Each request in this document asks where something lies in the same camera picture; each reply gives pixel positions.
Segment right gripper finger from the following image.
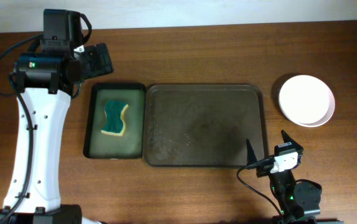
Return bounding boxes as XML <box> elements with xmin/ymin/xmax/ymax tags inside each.
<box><xmin>246</xmin><ymin>139</ymin><xmax>257</xmax><ymax>166</ymax></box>
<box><xmin>281</xmin><ymin>130</ymin><xmax>303</xmax><ymax>152</ymax></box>

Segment cream white plate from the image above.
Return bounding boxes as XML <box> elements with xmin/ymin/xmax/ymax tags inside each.
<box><xmin>278</xmin><ymin>75</ymin><xmax>336</xmax><ymax>128</ymax></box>

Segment green and yellow sponge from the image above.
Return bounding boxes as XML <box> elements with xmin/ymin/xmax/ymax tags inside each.
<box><xmin>101</xmin><ymin>100</ymin><xmax>129</xmax><ymax>137</ymax></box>

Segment white plate with yellow stain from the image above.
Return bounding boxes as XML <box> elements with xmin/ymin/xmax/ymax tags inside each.
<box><xmin>279</xmin><ymin>90</ymin><xmax>336</xmax><ymax>128</ymax></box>

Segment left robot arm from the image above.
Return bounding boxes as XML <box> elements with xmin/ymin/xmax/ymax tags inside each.
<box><xmin>0</xmin><ymin>44</ymin><xmax>113</xmax><ymax>223</ymax></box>

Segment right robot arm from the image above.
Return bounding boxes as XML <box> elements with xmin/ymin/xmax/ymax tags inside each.
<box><xmin>244</xmin><ymin>130</ymin><xmax>322</xmax><ymax>223</ymax></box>

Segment brown serving tray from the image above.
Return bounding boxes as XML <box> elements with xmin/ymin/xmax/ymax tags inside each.
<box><xmin>143</xmin><ymin>84</ymin><xmax>269</xmax><ymax>168</ymax></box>

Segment dark green water tray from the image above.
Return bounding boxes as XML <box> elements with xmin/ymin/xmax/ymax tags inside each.
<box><xmin>83</xmin><ymin>83</ymin><xmax>145</xmax><ymax>159</ymax></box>

